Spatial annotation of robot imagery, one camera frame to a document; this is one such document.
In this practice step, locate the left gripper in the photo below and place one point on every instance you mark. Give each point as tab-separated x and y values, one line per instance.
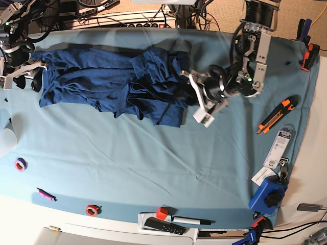
205	89

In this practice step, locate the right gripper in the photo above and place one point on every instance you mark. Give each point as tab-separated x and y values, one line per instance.
18	65

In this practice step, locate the blue t-shirt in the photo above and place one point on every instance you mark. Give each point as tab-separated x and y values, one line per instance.
144	84

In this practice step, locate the orange black utility knife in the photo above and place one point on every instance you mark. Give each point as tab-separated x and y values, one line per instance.
280	111

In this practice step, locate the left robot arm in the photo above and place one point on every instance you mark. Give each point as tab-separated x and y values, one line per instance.
248	53

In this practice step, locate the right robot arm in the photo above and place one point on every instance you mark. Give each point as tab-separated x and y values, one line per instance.
17	47

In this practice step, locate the white translucent cup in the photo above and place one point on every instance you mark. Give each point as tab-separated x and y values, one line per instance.
8	141

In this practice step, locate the power strip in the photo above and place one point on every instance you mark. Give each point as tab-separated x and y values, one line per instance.
148	19

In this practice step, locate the purple tape roll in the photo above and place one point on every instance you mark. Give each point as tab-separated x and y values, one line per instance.
20	164

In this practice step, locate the light blue table cloth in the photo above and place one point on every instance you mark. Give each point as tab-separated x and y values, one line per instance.
127	166

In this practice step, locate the pink marker pen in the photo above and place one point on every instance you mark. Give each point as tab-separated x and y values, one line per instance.
46	195

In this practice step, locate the packaged tool blister card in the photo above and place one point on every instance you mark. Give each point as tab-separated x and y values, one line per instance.
278	147

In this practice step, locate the white paper tag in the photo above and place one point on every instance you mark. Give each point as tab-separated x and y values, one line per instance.
262	174

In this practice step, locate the red cube block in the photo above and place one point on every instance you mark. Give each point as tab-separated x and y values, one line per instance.
162	213

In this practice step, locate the orange black clamp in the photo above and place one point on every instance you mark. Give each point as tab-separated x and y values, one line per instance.
310	56

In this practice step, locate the metal keys carabiner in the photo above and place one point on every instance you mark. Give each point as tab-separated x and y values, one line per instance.
283	170

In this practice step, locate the white black marker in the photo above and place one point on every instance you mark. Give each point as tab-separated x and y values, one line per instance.
192	221

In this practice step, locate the blue black clamp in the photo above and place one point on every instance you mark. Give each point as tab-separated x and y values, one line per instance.
303	29

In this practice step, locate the blue box with knob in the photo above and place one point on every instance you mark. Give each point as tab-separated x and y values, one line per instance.
268	196

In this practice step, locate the black remote control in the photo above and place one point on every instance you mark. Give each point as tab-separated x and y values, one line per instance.
164	226

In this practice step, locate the red tape roll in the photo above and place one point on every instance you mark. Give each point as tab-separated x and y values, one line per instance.
93	210

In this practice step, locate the blue orange bottom clamp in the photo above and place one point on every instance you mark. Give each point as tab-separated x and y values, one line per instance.
254	234

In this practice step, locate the grey adapter box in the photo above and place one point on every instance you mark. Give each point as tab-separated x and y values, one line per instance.
308	207

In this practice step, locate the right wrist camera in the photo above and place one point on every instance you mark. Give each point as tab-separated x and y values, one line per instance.
6	82

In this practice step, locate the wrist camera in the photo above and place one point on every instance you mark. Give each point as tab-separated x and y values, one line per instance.
202	117
6	82

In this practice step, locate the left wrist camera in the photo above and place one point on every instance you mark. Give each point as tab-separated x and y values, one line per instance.
202	117

